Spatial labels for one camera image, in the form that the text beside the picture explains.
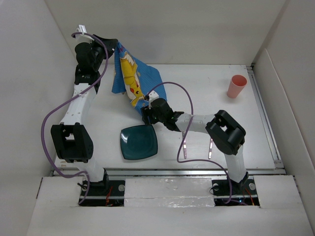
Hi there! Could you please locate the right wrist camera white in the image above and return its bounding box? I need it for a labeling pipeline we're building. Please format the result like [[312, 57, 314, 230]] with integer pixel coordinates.
[[147, 90, 159, 102]]

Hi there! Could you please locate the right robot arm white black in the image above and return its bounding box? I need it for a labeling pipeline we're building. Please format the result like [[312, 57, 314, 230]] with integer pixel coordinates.
[[141, 96, 248, 194]]

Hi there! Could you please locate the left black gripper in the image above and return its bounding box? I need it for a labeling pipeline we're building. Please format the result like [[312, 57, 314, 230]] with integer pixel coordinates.
[[88, 35, 117, 71]]

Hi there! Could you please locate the dark teal square plate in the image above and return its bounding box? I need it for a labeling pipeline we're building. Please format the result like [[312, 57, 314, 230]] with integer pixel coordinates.
[[120, 125, 158, 161]]

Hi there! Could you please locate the pink plastic cup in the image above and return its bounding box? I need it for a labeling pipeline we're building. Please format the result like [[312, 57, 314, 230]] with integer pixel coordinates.
[[226, 75, 248, 99]]

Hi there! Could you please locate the blue Pikachu cloth placemat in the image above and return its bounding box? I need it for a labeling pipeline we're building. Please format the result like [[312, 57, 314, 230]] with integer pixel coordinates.
[[111, 42, 162, 112]]

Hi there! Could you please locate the white foam block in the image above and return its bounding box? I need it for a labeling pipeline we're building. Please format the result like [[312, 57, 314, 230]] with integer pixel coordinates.
[[124, 177, 215, 208]]

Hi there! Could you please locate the fork with pink handle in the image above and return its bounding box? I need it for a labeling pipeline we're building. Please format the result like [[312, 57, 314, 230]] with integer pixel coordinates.
[[182, 132, 187, 159]]

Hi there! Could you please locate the knife with pink handle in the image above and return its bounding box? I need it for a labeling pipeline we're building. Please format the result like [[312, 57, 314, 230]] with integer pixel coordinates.
[[208, 138, 213, 159]]

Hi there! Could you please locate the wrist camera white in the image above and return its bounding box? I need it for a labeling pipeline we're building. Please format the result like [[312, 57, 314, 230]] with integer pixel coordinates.
[[75, 24, 87, 35], [147, 90, 159, 102]]

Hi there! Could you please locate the metal rail frame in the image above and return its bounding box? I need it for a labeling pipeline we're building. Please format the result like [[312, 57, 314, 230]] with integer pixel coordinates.
[[50, 64, 286, 177]]

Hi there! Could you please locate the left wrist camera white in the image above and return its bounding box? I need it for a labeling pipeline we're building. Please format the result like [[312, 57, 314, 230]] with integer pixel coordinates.
[[75, 24, 87, 35]]

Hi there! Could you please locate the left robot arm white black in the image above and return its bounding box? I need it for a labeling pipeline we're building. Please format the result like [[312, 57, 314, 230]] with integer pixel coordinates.
[[51, 35, 118, 195]]

